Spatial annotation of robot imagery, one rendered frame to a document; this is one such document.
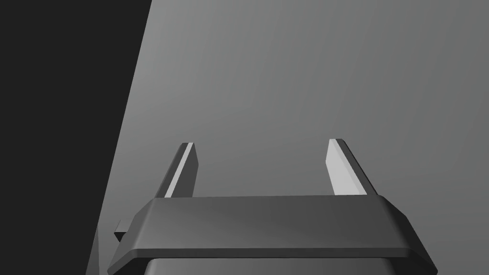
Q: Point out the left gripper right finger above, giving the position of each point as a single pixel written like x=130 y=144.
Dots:
x=347 y=173

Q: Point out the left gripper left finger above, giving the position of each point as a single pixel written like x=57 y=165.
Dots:
x=180 y=175

